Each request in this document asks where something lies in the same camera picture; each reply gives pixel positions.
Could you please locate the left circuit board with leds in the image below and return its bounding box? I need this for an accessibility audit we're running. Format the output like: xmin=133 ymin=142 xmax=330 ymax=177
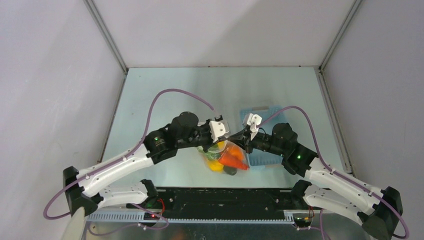
xmin=143 ymin=212 xmax=161 ymax=221

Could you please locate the yellow lemon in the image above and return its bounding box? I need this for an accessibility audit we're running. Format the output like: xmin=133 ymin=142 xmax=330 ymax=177
xmin=207 ymin=160 xmax=224 ymax=172

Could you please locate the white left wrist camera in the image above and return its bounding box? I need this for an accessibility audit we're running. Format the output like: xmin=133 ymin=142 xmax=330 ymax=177
xmin=208 ymin=115 xmax=230 ymax=142

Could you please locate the dark green avocado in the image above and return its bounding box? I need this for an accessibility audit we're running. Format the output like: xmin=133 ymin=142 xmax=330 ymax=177
xmin=223 ymin=165 xmax=238 ymax=176

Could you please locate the clear dotted zip top bag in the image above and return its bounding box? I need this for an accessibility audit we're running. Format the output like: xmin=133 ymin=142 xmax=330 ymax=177
xmin=196 ymin=141 xmax=250 ymax=176

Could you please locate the right circuit board with leds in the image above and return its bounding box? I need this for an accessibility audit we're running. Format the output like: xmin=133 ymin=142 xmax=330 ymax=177
xmin=292 ymin=216 xmax=314 ymax=231

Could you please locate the circuit board with leds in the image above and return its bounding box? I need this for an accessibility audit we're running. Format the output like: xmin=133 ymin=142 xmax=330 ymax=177
xmin=292 ymin=216 xmax=314 ymax=231
xmin=143 ymin=212 xmax=161 ymax=221

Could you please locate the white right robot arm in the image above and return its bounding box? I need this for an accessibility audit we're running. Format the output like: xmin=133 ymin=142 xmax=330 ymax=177
xmin=228 ymin=123 xmax=403 ymax=240

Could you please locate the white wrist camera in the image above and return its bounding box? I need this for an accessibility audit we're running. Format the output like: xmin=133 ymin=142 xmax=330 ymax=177
xmin=208 ymin=115 xmax=230 ymax=142
xmin=242 ymin=113 xmax=263 ymax=140

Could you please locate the light blue plastic basket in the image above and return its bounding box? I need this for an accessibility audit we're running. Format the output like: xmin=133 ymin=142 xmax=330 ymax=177
xmin=239 ymin=105 xmax=288 ymax=170

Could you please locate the green pepper stem piece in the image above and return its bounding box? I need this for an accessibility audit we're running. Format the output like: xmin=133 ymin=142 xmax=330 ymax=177
xmin=200 ymin=144 xmax=223 ymax=161

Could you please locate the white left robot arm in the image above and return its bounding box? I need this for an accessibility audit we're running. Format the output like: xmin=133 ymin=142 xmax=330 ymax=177
xmin=63 ymin=111 xmax=230 ymax=216

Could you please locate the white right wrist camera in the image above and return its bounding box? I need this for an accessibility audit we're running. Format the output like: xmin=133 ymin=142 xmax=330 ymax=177
xmin=242 ymin=113 xmax=263 ymax=140

